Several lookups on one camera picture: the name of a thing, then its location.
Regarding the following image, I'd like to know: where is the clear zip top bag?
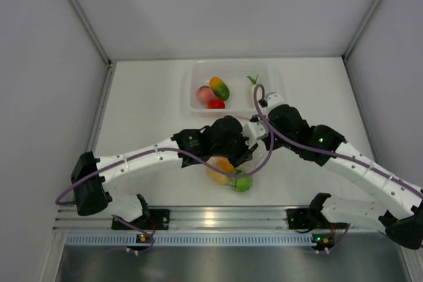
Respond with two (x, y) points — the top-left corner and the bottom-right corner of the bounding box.
(205, 115), (275, 194)

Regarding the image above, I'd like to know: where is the orange fake fruit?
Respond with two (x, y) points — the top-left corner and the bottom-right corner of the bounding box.
(206, 157), (236, 186)

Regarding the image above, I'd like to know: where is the clear plastic perforated bin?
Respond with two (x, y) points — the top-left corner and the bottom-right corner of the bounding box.
(180, 59), (284, 118)

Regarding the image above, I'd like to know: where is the white slotted cable duct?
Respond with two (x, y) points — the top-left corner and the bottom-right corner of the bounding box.
(65, 232), (329, 247)

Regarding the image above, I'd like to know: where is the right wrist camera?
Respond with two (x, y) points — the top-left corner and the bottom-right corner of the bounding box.
(258, 92), (286, 108)

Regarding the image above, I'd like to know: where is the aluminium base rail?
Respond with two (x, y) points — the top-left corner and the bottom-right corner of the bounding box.
(53, 206), (293, 231)

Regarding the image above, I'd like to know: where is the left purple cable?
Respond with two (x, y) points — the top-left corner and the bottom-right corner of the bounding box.
(54, 115), (275, 207)

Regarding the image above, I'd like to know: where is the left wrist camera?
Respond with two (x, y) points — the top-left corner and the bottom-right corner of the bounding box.
(242, 121), (269, 145)

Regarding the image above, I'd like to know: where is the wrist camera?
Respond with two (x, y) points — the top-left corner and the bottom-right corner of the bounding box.
(242, 121), (269, 145)
(258, 92), (286, 108)

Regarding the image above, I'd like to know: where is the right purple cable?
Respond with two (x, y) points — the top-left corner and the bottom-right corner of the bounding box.
(252, 84), (423, 197)

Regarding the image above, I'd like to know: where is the purple cable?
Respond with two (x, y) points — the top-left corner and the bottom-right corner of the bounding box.
(54, 115), (275, 207)
(252, 84), (423, 197)

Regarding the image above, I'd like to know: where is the pink fake peach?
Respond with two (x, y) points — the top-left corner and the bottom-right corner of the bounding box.
(196, 85), (215, 104)

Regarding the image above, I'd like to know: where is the green fake avocado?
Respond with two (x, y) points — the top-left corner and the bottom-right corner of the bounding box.
(210, 77), (230, 101)

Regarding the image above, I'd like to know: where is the red fake apple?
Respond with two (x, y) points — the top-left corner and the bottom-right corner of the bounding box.
(206, 98), (225, 110)

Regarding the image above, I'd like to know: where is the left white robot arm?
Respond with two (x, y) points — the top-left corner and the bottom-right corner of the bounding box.
(71, 116), (266, 229)

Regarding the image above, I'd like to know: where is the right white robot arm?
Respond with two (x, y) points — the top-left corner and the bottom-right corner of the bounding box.
(260, 102), (422, 250)

